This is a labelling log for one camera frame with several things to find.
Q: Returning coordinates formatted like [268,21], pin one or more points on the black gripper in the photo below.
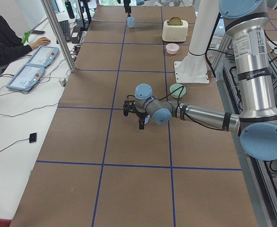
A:
[141,116]
[127,4]

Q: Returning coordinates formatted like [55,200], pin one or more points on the blue cup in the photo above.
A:
[147,119]
[131,22]

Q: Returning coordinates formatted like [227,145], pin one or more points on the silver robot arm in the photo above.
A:
[244,22]

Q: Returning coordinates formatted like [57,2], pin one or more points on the green bowl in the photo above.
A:
[177,90]

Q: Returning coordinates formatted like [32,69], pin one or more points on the toast slice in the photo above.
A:
[175,21]

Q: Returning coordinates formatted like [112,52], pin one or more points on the cream toaster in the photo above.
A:
[173,33]

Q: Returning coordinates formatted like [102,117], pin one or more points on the pink bowl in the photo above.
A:
[172,48]

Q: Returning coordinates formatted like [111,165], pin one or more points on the black keyboard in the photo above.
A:
[65,28]

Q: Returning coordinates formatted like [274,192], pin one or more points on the smartphone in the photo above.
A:
[38,32]

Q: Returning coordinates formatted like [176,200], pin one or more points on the upper teach pendant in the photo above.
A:
[43,56]

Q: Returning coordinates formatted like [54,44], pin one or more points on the teach pendant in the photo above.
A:
[43,56]
[26,78]

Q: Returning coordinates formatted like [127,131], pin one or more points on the small black device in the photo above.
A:
[32,137]

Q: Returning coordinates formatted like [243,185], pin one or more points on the lower teach pendant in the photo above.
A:
[26,78]

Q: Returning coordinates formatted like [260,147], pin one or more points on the seated person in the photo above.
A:
[11,47]

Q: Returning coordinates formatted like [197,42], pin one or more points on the white pedestal column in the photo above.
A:
[193,68]

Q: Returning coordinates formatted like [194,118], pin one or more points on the aluminium frame post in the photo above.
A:
[48,8]

